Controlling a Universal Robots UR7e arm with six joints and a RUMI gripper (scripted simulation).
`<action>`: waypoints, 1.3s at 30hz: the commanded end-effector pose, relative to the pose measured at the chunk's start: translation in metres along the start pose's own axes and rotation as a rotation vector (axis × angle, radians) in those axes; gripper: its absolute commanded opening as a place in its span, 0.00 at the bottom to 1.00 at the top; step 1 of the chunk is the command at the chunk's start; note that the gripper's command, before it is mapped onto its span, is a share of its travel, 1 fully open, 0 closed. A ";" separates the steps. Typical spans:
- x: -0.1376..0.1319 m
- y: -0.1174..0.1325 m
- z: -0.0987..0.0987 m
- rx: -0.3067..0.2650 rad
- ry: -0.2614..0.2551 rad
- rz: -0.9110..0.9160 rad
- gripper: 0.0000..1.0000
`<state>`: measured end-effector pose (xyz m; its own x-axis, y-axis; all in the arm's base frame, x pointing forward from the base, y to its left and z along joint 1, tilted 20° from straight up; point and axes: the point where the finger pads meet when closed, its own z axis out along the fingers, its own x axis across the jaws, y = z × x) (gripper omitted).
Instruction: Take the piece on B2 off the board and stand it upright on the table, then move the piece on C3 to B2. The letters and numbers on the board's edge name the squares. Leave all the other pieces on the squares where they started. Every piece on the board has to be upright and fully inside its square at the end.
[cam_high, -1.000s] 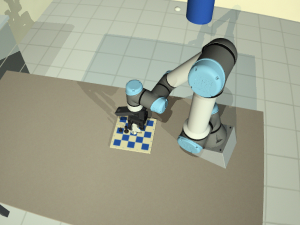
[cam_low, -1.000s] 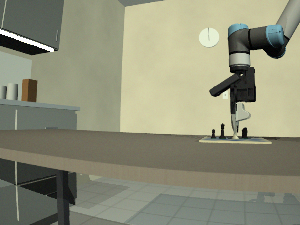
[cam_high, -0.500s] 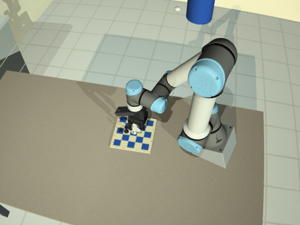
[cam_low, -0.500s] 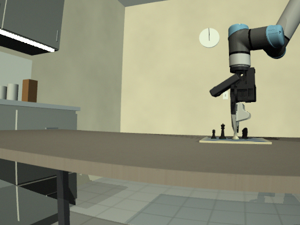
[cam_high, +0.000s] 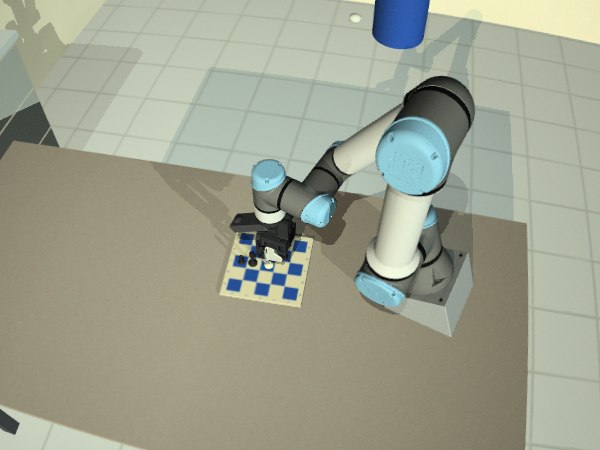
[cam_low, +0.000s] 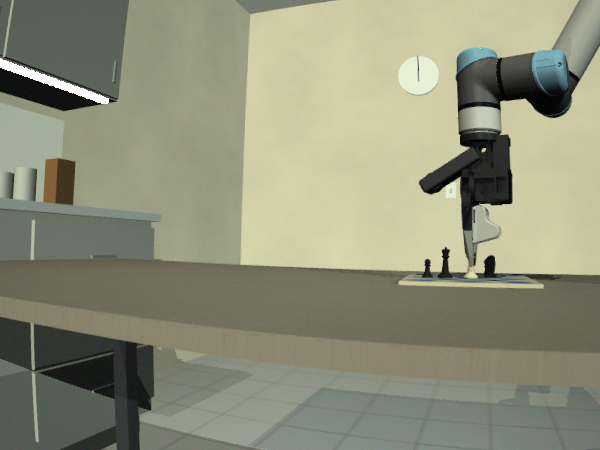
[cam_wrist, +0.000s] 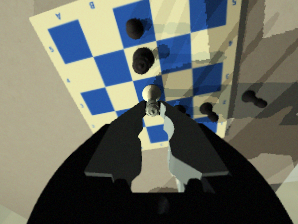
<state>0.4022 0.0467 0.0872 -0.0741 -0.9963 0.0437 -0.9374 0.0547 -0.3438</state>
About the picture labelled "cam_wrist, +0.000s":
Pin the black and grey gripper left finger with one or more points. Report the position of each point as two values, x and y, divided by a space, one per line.
113 152

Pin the white chess piece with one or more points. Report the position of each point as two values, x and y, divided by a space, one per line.
152 93

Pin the blue and cream chessboard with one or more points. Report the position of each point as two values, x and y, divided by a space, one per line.
193 42

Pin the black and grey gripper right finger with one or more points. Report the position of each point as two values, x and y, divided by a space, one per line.
195 151

